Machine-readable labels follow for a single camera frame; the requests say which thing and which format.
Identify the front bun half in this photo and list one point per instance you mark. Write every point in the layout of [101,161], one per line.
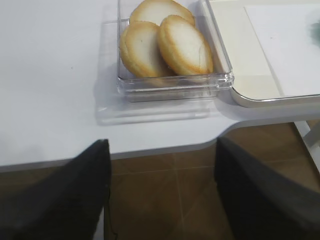
[184,48]

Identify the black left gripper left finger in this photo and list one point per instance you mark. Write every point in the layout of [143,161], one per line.
[70,204]

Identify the back bun half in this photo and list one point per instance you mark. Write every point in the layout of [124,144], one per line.
[155,11]

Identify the white paper sheet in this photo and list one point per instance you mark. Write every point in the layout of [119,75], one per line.
[289,35]

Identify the left bun half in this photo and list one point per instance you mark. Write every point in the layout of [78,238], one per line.
[139,51]

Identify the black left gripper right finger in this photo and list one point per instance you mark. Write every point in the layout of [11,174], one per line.
[261,204]

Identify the white table leg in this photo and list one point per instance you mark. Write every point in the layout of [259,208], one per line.
[310,136]

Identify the bun half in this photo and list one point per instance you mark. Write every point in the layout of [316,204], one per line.
[184,48]
[155,11]
[139,51]

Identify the clear plastic bun container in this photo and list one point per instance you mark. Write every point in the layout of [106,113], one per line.
[137,89]

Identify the cream metal tray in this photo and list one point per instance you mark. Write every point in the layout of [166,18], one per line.
[255,84]

